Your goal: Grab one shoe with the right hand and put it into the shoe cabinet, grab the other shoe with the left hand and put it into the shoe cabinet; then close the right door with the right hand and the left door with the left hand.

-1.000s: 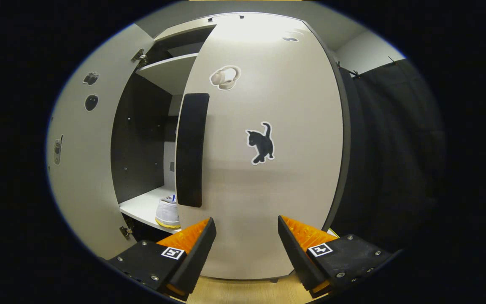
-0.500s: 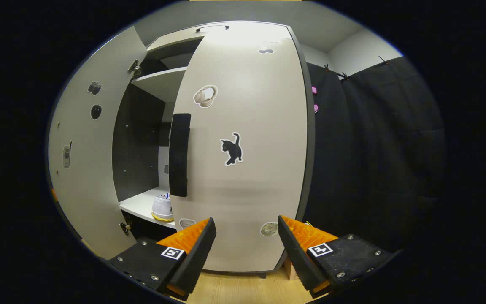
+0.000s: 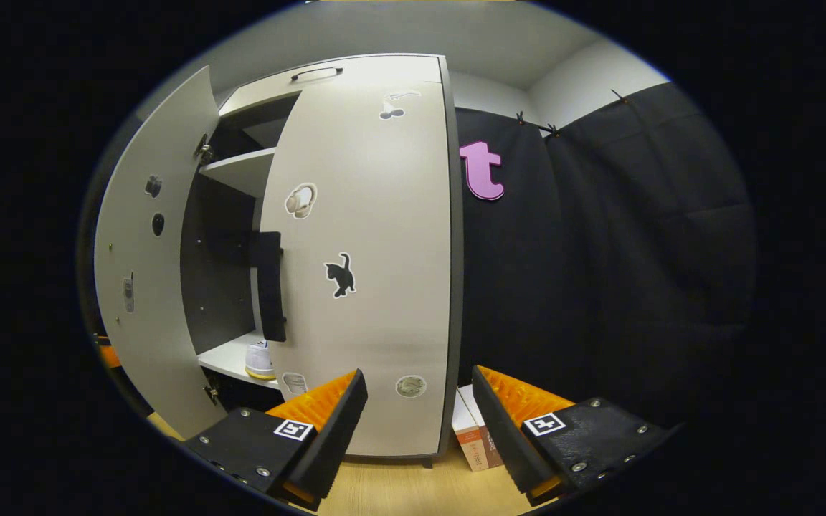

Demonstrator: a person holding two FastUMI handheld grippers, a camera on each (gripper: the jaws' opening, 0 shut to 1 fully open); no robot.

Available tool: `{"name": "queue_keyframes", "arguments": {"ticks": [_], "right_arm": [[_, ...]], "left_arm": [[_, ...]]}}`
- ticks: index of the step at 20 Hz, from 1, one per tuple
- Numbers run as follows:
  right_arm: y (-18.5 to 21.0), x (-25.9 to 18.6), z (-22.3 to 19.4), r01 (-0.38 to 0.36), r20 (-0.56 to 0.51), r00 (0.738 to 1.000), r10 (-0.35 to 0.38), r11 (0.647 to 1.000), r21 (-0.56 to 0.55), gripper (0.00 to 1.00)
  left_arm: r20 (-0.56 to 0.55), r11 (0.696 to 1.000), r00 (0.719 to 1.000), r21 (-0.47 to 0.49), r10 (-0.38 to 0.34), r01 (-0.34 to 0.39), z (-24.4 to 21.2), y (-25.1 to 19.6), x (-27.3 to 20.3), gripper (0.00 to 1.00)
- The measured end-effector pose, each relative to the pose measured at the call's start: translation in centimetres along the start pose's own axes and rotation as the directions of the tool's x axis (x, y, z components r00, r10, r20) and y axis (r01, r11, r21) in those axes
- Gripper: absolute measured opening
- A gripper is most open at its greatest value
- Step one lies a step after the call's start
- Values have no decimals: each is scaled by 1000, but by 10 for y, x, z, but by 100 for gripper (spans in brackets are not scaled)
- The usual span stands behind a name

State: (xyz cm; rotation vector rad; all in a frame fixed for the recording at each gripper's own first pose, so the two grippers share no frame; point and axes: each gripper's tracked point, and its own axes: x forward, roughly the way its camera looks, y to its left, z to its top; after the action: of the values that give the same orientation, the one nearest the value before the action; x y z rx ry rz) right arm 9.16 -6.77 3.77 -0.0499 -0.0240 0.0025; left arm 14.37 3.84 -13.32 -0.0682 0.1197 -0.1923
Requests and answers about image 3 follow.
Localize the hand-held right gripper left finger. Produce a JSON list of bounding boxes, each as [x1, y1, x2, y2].
[[184, 369, 369, 511]]

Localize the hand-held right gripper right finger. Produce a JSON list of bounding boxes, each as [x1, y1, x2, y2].
[[471, 365, 672, 502]]

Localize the white shoe cabinet door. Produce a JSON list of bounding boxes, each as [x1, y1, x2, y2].
[[94, 66, 229, 439], [252, 80, 453, 457]]

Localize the white striped shoe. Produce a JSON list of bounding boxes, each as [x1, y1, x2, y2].
[[244, 340, 277, 381]]

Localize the white shoe cabinet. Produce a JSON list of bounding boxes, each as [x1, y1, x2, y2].
[[180, 54, 465, 470]]

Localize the white cabinet drawer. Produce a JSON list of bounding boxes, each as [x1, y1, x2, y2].
[[218, 54, 445, 118]]

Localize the brown and white box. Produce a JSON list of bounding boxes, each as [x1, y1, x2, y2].
[[451, 384, 505, 472]]

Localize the black backdrop cloth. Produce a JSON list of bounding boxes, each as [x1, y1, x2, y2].
[[455, 82, 758, 431]]

